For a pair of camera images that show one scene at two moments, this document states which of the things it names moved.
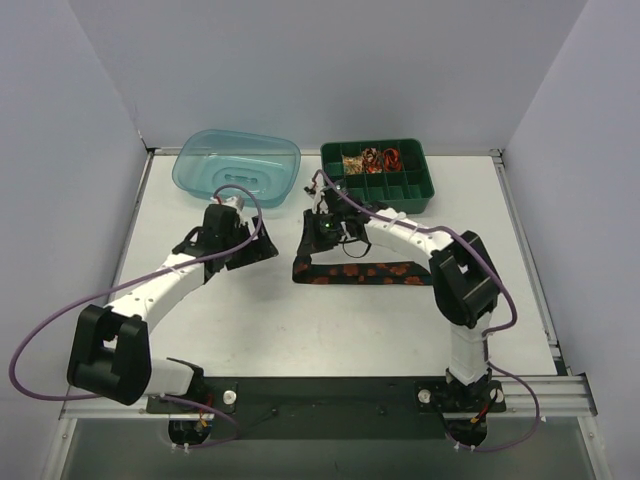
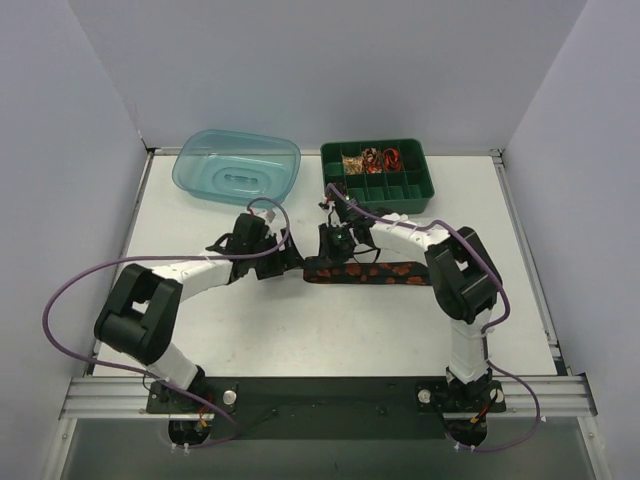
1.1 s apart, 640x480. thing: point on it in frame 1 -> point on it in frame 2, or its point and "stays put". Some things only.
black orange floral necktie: (390, 273) stays put
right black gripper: (310, 232) -> (323, 240)
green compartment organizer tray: (393, 173) stays put
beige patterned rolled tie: (353, 165) stays put
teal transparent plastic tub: (205, 161) stays put
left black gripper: (248, 242) -> (286, 249)
